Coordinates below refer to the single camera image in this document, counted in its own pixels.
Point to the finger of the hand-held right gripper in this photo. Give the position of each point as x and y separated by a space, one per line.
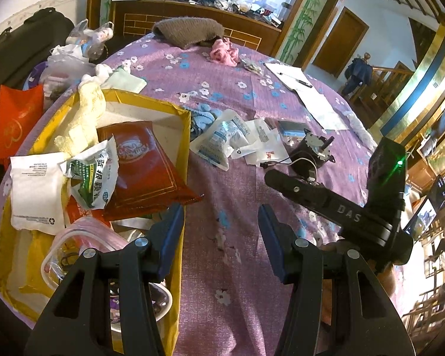
300 189

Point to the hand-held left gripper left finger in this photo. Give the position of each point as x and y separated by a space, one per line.
172 233

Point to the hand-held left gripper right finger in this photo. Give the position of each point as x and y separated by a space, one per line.
270 237

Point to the white bowl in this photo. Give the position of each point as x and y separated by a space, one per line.
159 300

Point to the red foil packet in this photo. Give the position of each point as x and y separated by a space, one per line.
144 170

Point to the clear zip bag pink seal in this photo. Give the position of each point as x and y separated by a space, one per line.
81 237

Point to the green white powder packet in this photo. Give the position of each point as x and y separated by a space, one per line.
92 178

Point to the yellow cardboard box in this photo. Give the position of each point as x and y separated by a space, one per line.
133 100

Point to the white packet red print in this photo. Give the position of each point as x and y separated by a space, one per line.
37 193

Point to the yellow padded envelope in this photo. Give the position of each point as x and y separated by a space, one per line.
33 263

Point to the cream foam netting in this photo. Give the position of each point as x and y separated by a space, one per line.
85 118

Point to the person's right hand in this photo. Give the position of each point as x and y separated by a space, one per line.
333 247

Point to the black electric motor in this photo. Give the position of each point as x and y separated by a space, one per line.
311 148

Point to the white pouch red mark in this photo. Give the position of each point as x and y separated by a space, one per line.
269 154

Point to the white cloth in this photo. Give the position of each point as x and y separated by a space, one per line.
361 128

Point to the small grey box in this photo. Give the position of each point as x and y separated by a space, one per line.
291 128

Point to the purple floral blanket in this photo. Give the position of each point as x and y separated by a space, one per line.
226 193

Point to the small white pouch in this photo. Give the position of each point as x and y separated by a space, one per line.
260 129

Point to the white paper sheet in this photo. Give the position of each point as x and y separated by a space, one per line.
287 72
320 109

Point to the wooden stair railing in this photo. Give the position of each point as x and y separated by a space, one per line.
389 81

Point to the clear desiccant packet blue print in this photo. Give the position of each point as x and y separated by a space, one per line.
215 141

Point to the black pen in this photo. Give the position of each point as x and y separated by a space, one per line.
296 79

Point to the blue cloth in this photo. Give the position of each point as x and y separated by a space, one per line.
202 117

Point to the clear bag of small parts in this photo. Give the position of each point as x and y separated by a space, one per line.
253 66

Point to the brown wooden door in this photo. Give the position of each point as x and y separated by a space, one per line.
341 44

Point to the pink cloth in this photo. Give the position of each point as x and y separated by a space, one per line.
224 52

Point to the pale green wipes packet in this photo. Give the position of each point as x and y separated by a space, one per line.
124 79

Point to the white cotton toy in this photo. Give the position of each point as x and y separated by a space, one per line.
96 72

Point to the red plastic bag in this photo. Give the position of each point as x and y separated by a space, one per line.
18 126

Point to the brown knitted cloth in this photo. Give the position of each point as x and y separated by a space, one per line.
187 31

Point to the white plastic bag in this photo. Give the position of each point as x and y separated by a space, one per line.
65 66

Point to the wooden cabinet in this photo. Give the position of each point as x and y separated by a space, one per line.
193 11

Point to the clear plastic bag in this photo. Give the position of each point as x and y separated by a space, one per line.
89 37

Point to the black fabric bag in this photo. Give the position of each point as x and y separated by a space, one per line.
18 48

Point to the dark jacket on post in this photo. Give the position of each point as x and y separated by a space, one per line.
358 72

